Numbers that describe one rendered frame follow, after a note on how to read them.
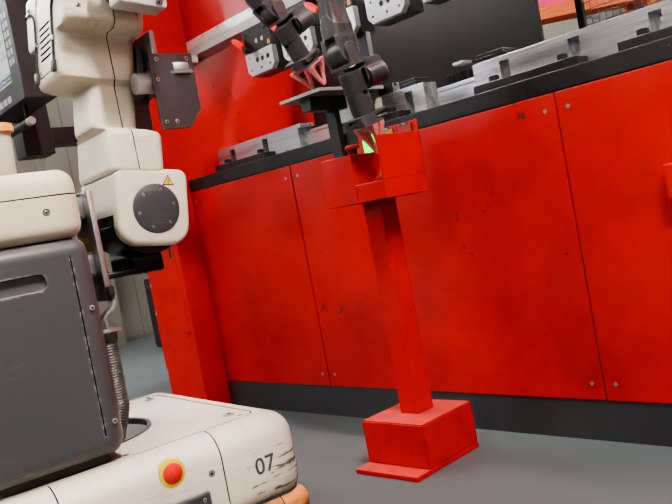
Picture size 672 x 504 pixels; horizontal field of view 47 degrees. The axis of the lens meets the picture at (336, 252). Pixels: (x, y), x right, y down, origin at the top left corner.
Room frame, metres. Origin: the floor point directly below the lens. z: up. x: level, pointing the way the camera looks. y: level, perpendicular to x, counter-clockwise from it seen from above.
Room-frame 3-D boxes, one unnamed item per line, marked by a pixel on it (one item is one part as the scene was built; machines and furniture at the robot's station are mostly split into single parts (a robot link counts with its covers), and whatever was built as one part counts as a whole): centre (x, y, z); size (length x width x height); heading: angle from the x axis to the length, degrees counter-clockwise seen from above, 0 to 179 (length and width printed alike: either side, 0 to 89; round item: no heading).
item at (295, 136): (2.84, 0.19, 0.92); 0.50 x 0.06 x 0.10; 43
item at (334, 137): (2.31, -0.05, 0.88); 0.14 x 0.04 x 0.22; 133
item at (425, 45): (2.95, -0.40, 1.12); 1.13 x 0.02 x 0.44; 43
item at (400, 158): (1.95, -0.13, 0.75); 0.20 x 0.16 x 0.18; 44
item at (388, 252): (1.95, -0.13, 0.39); 0.06 x 0.06 x 0.54; 44
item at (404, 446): (1.93, -0.11, 0.06); 0.25 x 0.20 x 0.12; 134
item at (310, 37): (2.60, -0.03, 1.26); 0.15 x 0.09 x 0.17; 43
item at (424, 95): (2.39, -0.22, 0.92); 0.39 x 0.06 x 0.10; 43
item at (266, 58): (2.74, 0.11, 1.26); 0.15 x 0.09 x 0.17; 43
